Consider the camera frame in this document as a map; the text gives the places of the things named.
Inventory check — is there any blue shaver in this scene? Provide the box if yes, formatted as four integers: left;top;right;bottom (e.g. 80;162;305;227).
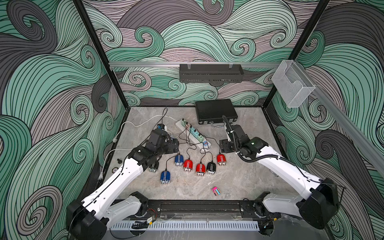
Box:
160;170;171;184
174;154;184;167

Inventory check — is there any black shaver left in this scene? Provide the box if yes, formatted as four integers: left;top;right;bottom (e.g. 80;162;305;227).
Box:
149;161;159;173

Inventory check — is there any blue shaver front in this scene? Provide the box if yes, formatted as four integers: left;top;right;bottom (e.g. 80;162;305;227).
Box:
160;170;171;184

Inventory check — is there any black shaver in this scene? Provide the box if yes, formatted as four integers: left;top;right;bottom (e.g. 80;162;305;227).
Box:
206;162;217;175
149;161;159;173

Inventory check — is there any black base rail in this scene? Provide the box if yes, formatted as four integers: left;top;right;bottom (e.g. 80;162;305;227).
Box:
124;199;286;220

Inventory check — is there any aluminium wall rail right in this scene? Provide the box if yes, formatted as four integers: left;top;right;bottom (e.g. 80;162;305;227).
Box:
298;64;384;176

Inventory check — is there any white power strip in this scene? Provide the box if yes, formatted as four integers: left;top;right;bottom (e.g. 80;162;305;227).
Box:
176;119;211;150

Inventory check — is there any black briefcase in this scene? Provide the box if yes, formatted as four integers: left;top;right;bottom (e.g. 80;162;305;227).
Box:
195;99;238;125

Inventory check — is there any black shaver right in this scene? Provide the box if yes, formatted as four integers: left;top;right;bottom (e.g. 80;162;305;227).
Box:
206;162;217;175

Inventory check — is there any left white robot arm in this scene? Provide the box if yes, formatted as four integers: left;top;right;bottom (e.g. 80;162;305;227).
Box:
66;128;179;240

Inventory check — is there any aluminium wall rail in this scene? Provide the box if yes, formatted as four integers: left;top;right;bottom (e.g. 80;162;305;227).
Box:
109;61;281;68
298;64;384;176

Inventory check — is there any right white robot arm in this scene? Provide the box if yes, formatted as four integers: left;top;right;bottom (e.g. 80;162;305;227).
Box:
220;124;340;230

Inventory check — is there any black wall shelf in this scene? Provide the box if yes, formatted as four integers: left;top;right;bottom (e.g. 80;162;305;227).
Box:
179;64;244;86

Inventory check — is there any blue shaver rear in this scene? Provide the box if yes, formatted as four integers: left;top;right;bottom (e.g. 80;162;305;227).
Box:
174;154;184;167

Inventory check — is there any aluminium wall rail back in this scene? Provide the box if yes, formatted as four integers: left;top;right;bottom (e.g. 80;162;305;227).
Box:
109;61;281;68

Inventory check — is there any white power cord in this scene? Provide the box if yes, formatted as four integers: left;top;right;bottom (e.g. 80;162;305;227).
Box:
98;114;178;181

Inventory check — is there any red shaver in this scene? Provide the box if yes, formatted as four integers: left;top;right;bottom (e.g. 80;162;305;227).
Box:
183;159;193;172
196;163;206;177
217;154;227;166

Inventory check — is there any pink striped small box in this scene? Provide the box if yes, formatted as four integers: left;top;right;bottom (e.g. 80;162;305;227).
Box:
212;187;221;196

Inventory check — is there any clear acrylic wall box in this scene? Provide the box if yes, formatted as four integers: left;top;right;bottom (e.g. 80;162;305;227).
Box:
272;60;316;108

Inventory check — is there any white slotted cable duct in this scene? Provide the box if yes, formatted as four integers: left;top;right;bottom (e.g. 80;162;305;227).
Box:
109;220;261;232

